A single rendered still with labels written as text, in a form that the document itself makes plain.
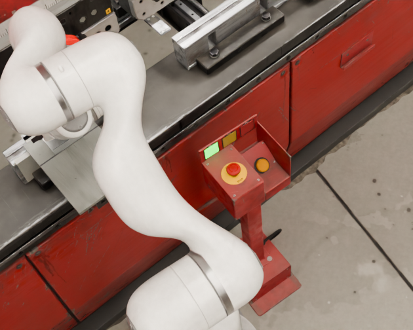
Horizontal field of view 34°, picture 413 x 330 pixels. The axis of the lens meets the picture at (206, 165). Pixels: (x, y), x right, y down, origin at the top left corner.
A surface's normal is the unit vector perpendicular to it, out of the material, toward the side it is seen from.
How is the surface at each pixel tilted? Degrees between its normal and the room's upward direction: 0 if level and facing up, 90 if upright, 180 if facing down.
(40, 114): 64
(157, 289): 14
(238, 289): 54
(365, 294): 0
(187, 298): 25
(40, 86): 19
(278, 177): 0
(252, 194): 90
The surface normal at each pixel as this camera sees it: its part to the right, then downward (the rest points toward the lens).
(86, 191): -0.10, -0.52
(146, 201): 0.17, 0.09
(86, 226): 0.63, 0.62
